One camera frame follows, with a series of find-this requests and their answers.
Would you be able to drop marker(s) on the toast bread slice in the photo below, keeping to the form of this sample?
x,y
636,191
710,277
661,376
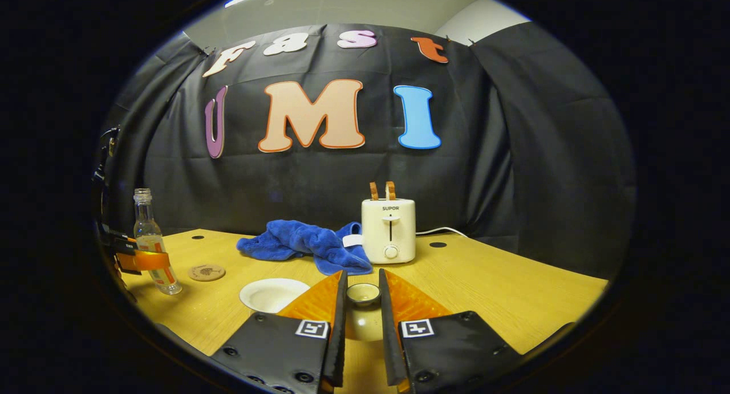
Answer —
x,y
390,190
373,191

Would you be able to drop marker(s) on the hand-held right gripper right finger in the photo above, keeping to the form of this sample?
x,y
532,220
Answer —
x,y
389,342

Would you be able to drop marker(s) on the black backdrop cloth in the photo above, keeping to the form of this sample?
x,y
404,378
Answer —
x,y
319,177

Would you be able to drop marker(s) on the round cork coaster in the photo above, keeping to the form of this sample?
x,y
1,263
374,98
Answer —
x,y
206,272

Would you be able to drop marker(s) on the cream teacup lid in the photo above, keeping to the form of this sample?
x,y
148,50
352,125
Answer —
x,y
363,294

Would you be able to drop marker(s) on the cream ceramic teacup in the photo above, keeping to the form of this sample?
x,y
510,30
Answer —
x,y
274,294

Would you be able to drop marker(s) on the blue towel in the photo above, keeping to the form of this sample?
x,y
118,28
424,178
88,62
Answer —
x,y
302,240

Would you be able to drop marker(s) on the white toaster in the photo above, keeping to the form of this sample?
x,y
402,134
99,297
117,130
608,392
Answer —
x,y
389,228

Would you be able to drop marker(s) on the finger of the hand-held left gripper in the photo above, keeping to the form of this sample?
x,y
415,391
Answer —
x,y
122,241
149,260

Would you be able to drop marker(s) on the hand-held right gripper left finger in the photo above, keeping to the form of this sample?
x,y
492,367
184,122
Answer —
x,y
337,337

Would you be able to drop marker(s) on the clear plastic water bottle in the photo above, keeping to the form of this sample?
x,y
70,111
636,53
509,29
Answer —
x,y
149,234

